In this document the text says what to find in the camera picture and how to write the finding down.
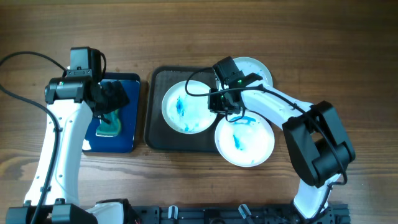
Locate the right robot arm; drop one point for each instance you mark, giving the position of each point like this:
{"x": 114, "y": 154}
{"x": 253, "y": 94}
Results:
{"x": 318, "y": 145}

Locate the green yellow sponge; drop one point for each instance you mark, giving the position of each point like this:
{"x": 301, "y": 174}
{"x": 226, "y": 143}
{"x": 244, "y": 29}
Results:
{"x": 112, "y": 129}

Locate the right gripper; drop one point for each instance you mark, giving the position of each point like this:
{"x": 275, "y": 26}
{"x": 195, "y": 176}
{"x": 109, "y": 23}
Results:
{"x": 214, "y": 106}

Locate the black water tray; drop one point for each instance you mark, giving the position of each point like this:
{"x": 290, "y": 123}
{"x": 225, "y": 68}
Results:
{"x": 124, "y": 141}

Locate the white plate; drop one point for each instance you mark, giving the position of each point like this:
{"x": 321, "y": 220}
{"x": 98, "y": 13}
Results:
{"x": 250, "y": 65}
{"x": 246, "y": 142}
{"x": 184, "y": 113}

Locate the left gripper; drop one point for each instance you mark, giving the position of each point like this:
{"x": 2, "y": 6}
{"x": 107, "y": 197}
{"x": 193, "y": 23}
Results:
{"x": 117, "y": 96}

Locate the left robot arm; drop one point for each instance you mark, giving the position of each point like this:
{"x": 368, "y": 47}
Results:
{"x": 72, "y": 101}

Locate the dark brown serving tray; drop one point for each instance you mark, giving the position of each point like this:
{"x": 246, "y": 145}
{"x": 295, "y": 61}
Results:
{"x": 157, "y": 133}

